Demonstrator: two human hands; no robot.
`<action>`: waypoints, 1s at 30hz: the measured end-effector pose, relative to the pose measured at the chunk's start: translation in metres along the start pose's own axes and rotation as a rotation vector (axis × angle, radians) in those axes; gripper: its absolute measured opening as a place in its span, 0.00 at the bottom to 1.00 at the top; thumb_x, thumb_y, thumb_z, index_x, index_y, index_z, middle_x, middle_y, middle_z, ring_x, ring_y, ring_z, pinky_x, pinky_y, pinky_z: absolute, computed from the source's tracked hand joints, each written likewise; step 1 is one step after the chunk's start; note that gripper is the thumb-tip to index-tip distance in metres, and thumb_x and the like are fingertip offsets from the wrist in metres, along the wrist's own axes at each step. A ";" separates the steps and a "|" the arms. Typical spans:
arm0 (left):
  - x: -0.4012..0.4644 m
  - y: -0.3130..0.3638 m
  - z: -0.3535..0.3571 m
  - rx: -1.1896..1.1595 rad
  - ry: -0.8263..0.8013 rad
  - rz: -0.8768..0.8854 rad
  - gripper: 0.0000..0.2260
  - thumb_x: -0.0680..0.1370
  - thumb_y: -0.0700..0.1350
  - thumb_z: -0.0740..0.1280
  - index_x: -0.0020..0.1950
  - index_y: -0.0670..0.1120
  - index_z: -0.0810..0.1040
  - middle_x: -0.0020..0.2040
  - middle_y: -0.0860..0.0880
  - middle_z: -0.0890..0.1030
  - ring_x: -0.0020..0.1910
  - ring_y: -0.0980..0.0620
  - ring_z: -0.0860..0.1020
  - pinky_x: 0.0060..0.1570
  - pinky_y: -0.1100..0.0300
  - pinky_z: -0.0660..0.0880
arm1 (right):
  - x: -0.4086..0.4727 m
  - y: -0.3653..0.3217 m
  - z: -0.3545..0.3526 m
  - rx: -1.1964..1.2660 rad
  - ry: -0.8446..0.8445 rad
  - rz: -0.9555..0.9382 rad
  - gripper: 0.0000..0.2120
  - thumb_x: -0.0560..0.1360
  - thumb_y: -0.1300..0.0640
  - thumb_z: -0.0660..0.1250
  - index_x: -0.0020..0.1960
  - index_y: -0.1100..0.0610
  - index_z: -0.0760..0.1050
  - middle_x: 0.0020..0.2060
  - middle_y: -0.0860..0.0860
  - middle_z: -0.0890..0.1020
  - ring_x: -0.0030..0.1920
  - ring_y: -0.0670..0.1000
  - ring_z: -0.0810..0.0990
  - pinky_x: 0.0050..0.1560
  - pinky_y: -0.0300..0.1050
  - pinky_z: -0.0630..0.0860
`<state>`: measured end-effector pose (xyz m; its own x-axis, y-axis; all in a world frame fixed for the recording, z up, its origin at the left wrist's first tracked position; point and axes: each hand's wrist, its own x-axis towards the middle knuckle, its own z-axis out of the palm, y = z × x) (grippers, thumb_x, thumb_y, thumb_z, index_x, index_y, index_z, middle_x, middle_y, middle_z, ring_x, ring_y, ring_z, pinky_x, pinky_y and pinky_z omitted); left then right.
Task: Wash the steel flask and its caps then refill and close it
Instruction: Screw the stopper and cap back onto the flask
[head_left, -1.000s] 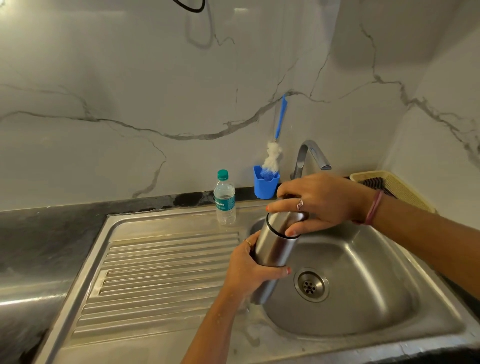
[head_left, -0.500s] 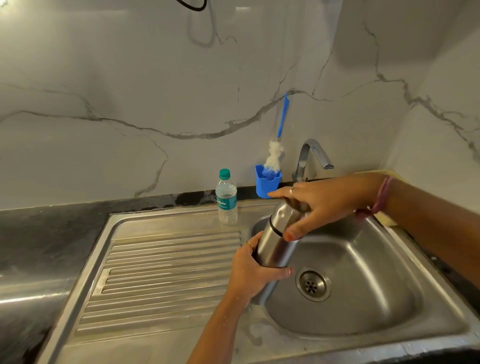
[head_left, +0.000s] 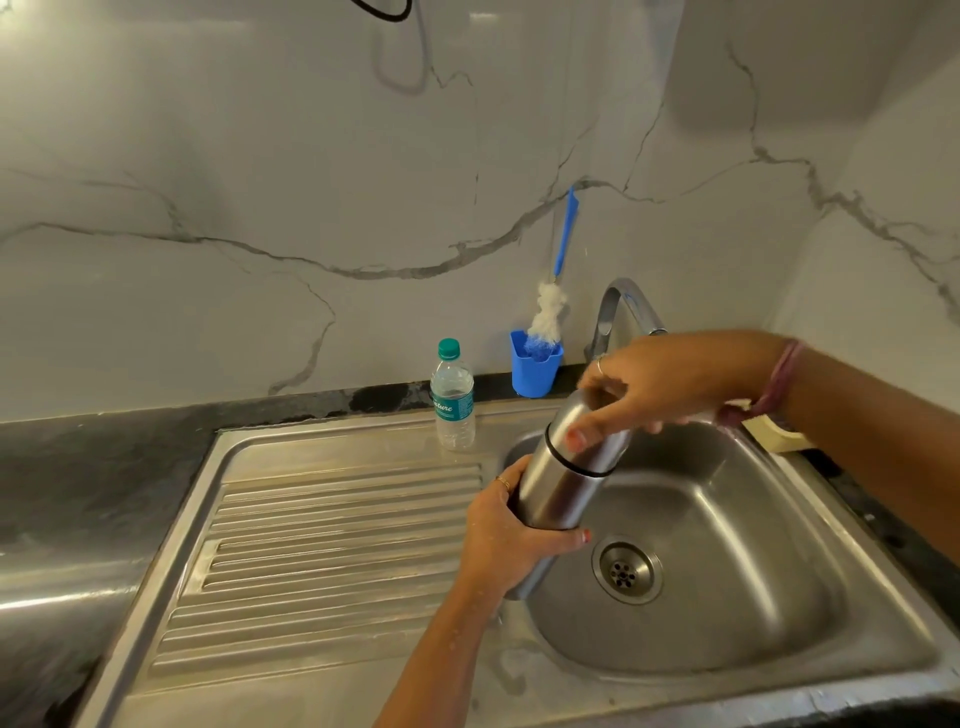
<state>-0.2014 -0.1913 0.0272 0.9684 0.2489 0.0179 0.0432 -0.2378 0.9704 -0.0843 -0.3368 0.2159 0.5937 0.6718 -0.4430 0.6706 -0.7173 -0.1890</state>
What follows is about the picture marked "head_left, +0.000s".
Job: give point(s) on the person's left hand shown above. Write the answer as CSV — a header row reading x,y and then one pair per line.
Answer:
x,y
502,547

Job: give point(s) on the person's right hand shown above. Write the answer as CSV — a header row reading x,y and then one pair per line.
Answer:
x,y
675,382

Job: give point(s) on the stainless steel flask body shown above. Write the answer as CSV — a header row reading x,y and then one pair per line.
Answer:
x,y
555,495

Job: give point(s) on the steel cup cap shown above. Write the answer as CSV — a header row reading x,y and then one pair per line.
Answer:
x,y
577,427

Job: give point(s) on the clear plastic water bottle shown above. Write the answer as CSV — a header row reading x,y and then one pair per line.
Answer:
x,y
453,397

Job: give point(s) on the blue white bottle brush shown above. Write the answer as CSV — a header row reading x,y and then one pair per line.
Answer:
x,y
564,225

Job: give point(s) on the person's left forearm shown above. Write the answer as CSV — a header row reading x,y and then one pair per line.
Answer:
x,y
442,667

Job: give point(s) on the person's right forearm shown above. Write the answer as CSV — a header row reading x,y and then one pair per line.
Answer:
x,y
877,450

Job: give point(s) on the chrome faucet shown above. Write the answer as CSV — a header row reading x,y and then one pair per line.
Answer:
x,y
622,296

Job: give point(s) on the yellow plastic basket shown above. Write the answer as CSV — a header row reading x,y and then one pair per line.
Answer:
x,y
776,436

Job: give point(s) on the blue plastic brush holder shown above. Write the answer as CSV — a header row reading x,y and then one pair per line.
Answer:
x,y
535,371

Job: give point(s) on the stainless steel sink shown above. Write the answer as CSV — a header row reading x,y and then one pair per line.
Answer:
x,y
300,660

